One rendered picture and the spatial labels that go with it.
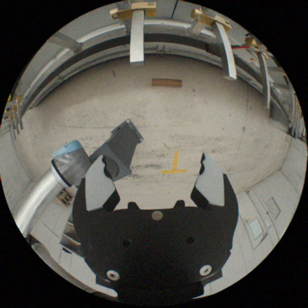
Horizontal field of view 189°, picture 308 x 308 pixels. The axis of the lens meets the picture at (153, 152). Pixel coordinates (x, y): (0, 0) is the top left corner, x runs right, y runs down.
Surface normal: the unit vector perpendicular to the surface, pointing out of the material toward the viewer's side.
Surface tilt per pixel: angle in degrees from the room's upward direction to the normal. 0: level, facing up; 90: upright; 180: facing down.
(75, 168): 58
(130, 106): 0
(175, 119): 0
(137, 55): 0
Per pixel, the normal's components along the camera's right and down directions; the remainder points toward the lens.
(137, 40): 0.02, 0.49
